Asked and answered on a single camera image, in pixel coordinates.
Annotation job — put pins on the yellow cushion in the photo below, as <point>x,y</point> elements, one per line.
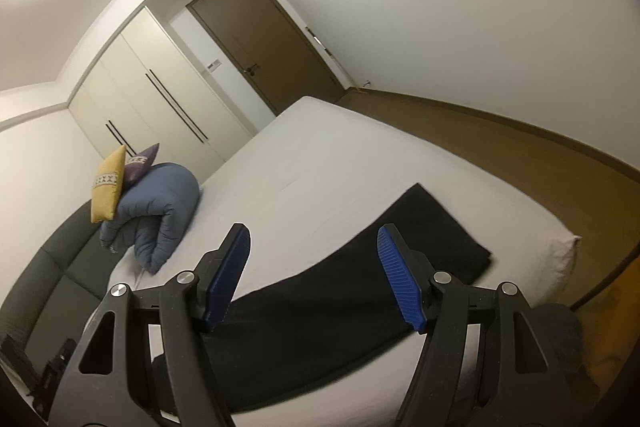
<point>107,187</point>

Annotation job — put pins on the grey headboard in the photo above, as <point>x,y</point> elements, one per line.
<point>45,277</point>

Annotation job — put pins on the blue folded duvet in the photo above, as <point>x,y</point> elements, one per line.
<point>155,212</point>

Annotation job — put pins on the white wall control panel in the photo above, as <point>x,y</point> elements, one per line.
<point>213,67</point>

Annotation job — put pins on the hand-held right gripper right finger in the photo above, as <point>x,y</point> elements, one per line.
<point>400,279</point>

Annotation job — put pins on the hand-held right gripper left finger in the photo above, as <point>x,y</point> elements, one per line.
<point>227,277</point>

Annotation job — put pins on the white wardrobe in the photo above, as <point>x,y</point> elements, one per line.
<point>150,92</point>

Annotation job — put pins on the black pants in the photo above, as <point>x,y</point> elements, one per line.
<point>320,287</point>

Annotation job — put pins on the brown door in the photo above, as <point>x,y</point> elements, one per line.
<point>265,42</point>

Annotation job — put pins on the purple cushion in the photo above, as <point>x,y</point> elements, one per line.
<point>140,167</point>

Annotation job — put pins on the white bed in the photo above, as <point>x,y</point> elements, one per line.
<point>310,177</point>

